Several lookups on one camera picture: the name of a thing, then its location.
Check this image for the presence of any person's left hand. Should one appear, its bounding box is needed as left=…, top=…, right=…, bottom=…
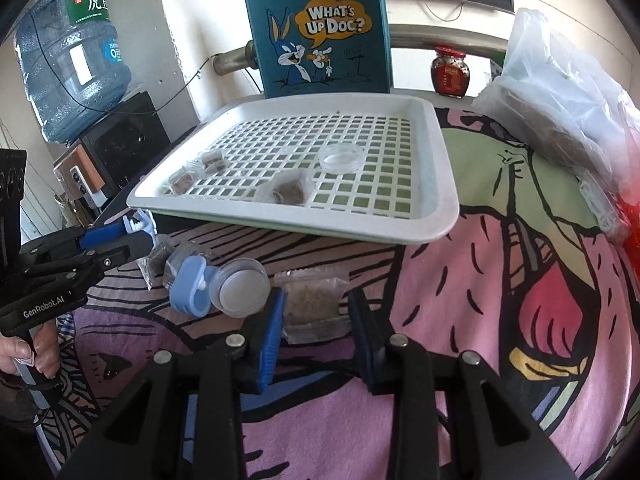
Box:
left=0, top=320, right=61, bottom=378

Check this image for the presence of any orange wooden small speaker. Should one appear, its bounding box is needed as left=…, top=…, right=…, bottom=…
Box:
left=53, top=144, right=107, bottom=210

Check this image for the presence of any black cable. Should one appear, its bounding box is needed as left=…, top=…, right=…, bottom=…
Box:
left=29, top=8, right=264, bottom=116

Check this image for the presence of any clear round lid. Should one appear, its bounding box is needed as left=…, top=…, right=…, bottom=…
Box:
left=318, top=143, right=366, bottom=174

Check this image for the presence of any blue rounded case piece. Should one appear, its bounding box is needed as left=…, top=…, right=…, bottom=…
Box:
left=169, top=256, right=218, bottom=318

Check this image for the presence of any red sauce jar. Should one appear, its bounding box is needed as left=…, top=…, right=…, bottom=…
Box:
left=431, top=46, right=470, bottom=98

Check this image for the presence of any dark brown cube packet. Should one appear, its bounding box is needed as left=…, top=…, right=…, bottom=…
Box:
left=200, top=148, right=228, bottom=174

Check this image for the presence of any clear plastic bag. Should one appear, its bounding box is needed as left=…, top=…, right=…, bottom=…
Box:
left=472, top=9, right=639, bottom=205

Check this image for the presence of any large brown powder packet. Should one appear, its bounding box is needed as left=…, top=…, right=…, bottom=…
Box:
left=272, top=266, right=352, bottom=344

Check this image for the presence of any teal Bugs Bunny tote bag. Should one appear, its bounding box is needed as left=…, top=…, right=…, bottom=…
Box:
left=245, top=0, right=393, bottom=99

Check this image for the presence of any white perforated plastic tray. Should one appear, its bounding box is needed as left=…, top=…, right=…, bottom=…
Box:
left=127, top=93, right=459, bottom=245

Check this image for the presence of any pink cartoon bedsheet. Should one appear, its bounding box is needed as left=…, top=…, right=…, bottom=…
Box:
left=44, top=104, right=640, bottom=480

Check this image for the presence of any blue water jug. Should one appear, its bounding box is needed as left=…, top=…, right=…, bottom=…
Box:
left=14, top=0, right=131, bottom=144

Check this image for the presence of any metal bed rail pipe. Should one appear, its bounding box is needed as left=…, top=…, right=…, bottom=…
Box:
left=213, top=24, right=508, bottom=76

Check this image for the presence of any herb packet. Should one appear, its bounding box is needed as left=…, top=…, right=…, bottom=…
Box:
left=137, top=234, right=214, bottom=290

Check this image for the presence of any tan brown cube packet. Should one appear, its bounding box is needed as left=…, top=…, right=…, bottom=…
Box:
left=167, top=168, right=200, bottom=195

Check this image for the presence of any clear round container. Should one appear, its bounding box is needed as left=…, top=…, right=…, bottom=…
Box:
left=208, top=258, right=271, bottom=318

